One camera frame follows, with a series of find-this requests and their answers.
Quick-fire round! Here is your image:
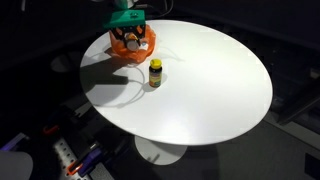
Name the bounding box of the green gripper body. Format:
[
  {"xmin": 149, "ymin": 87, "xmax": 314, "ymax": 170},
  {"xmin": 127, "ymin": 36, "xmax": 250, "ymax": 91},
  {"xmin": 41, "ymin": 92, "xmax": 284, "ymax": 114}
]
[{"xmin": 102, "ymin": 9, "xmax": 147, "ymax": 30}]

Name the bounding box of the orange plastic bag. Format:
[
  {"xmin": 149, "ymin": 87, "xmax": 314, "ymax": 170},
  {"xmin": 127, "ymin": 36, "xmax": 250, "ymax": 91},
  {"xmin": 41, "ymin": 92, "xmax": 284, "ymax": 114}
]
[{"xmin": 109, "ymin": 23, "xmax": 157, "ymax": 65}]

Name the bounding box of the amber bottle with yellow cap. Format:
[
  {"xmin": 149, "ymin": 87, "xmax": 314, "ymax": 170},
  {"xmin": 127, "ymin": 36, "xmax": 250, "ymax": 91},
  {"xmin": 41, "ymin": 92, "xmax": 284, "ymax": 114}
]
[{"xmin": 148, "ymin": 58, "xmax": 164, "ymax": 88}]

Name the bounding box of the purple clamp with orange tips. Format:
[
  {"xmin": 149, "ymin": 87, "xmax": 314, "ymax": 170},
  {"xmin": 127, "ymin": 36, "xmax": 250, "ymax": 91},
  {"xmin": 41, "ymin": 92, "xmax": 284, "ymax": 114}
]
[
  {"xmin": 42, "ymin": 123, "xmax": 61, "ymax": 136},
  {"xmin": 65, "ymin": 143, "xmax": 105, "ymax": 178}
]

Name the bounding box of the purple bar piece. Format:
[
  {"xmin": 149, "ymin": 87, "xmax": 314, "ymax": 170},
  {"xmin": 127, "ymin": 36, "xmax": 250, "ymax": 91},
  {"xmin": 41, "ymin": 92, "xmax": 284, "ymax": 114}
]
[{"xmin": 0, "ymin": 132, "xmax": 30, "ymax": 152}]

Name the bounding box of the grey rounded object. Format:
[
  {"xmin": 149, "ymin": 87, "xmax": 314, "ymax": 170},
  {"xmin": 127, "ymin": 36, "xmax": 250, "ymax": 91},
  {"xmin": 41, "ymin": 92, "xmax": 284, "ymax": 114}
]
[{"xmin": 0, "ymin": 150, "xmax": 34, "ymax": 180}]

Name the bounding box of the dark cable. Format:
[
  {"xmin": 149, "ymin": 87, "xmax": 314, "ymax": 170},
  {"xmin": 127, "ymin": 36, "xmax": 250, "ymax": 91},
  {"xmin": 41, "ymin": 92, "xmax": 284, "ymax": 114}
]
[{"xmin": 134, "ymin": 0, "xmax": 175, "ymax": 19}]

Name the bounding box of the white table pedestal base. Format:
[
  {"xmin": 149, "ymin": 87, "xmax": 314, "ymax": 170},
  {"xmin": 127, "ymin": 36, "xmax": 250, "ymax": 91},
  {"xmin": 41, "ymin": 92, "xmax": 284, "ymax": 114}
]
[{"xmin": 134, "ymin": 135, "xmax": 188, "ymax": 166}]

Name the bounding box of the perforated metal rail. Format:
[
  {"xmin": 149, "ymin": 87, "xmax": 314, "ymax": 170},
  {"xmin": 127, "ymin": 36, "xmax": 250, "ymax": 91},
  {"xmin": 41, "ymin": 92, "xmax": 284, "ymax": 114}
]
[{"xmin": 52, "ymin": 137, "xmax": 92, "ymax": 180}]

